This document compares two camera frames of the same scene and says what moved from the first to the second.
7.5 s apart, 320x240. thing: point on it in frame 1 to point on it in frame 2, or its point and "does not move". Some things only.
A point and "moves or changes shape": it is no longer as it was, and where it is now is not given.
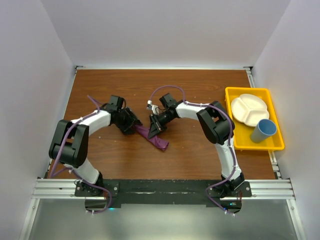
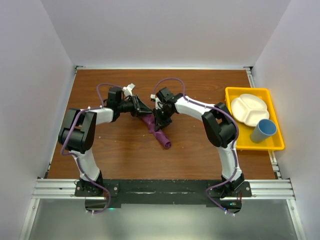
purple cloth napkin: x=156 y=141 moves or changes shape
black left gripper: x=131 y=120 to x=138 y=107
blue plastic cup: x=264 y=130 does not move
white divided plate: x=249 y=109 does not move
